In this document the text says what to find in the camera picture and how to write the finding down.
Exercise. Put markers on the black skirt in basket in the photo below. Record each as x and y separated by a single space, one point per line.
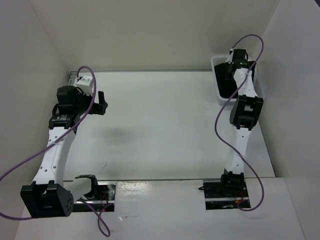
226 84

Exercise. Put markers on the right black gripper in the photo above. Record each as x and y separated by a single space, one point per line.
227 77

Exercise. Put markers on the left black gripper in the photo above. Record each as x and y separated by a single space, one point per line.
99 108

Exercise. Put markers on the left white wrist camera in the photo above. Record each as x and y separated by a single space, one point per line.
86 84

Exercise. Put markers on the white plastic basket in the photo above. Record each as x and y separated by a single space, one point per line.
216 82

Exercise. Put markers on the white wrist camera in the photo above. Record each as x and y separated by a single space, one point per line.
230 57
86 84

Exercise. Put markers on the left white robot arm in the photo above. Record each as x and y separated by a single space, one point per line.
46 196

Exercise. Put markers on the white skirt in basket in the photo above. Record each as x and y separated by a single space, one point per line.
254 74

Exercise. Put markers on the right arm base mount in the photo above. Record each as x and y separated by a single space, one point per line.
217 197

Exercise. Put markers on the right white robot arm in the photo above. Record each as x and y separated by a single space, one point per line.
243 116

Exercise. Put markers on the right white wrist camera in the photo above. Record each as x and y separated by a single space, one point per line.
230 57

